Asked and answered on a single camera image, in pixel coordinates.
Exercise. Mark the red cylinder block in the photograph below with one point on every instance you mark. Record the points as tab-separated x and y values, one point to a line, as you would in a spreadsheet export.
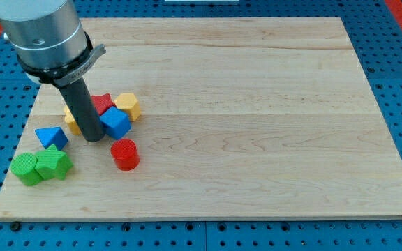
125	155

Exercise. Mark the yellow heart block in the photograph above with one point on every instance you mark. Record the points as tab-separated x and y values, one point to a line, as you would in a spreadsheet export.
71	122

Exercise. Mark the wooden board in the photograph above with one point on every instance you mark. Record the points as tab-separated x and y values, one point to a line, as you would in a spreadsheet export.
242	119

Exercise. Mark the green cylinder block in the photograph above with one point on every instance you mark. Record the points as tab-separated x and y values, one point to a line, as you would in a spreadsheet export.
23	167

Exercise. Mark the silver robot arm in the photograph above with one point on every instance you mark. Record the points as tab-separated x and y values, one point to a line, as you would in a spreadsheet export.
53	48

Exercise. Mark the blue triangle block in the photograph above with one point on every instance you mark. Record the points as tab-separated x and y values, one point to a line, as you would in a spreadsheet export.
50	136

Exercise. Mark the yellow hexagon block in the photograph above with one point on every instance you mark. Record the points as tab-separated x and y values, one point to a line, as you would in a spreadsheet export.
128	103

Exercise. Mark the black clamp ring with lever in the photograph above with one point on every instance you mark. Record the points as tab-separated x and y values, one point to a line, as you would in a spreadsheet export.
68	73

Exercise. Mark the red star block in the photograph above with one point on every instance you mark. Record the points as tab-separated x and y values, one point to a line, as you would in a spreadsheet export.
102	103

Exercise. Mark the blue cube block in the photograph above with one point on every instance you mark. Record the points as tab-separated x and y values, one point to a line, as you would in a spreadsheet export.
116	122

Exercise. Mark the green star block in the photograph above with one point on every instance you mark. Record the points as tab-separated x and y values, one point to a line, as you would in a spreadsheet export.
53	163

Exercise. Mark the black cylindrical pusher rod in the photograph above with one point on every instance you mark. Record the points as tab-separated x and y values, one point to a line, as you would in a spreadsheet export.
77	97

